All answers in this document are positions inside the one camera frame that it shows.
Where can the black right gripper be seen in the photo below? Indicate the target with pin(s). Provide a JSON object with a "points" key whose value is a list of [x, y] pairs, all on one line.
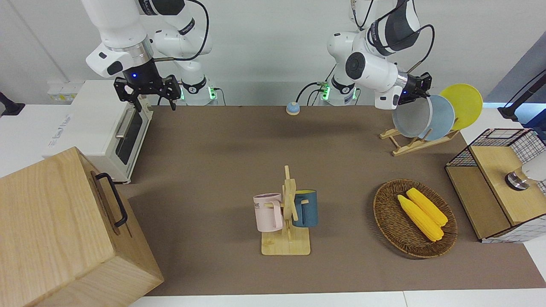
{"points": [[147, 86]]}

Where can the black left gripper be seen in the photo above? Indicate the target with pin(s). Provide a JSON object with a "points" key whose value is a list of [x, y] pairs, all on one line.
{"points": [[411, 87]]}

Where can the gray plate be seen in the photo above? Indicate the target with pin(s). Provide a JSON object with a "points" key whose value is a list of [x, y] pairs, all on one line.
{"points": [[411, 119]]}

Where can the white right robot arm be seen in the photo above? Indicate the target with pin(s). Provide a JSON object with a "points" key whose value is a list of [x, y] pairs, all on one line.
{"points": [[119, 25]]}

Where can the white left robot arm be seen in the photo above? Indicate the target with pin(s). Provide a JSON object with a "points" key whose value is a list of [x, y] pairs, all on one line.
{"points": [[375, 68]]}

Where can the light blue plate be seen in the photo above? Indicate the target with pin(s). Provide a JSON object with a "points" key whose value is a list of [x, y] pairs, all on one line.
{"points": [[442, 117]]}

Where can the yellow plate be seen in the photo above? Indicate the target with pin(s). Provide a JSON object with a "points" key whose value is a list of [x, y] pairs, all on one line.
{"points": [[467, 102]]}

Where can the wooden plate rack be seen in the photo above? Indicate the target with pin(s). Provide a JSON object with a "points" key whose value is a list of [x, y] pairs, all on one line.
{"points": [[409, 148]]}

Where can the white toaster oven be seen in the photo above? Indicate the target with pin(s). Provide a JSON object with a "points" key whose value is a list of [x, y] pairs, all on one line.
{"points": [[94, 123]]}

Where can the black stand with pole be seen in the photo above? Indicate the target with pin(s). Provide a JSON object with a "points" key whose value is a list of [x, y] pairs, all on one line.
{"points": [[522, 96]]}

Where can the yellow corn cob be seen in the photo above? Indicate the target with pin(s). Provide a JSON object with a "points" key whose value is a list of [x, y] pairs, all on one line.
{"points": [[428, 209], [420, 219]]}

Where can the blue wooden bell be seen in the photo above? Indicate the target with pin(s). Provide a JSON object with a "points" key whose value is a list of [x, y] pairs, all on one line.
{"points": [[292, 108]]}

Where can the brown wicker basket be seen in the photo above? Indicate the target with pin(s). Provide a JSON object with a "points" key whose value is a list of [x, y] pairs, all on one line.
{"points": [[388, 217]]}

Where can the silver and white lamp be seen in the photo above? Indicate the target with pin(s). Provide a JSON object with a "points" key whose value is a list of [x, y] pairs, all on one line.
{"points": [[522, 177]]}

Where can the dark blue mug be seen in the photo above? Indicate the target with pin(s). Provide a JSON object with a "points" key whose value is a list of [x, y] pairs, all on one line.
{"points": [[309, 211]]}

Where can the pink mug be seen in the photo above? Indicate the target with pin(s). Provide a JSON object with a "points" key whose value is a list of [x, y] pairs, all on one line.
{"points": [[266, 213]]}

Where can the wooden cabinet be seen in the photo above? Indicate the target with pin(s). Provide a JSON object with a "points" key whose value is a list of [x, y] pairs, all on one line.
{"points": [[55, 238]]}

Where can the wooden mug tree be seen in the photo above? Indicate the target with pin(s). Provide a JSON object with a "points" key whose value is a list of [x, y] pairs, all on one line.
{"points": [[286, 245]]}

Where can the white wall socket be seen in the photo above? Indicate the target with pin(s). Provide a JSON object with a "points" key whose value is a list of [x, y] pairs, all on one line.
{"points": [[62, 91]]}

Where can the black clamp mount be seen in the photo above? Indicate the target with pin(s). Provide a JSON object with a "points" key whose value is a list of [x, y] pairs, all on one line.
{"points": [[9, 106]]}

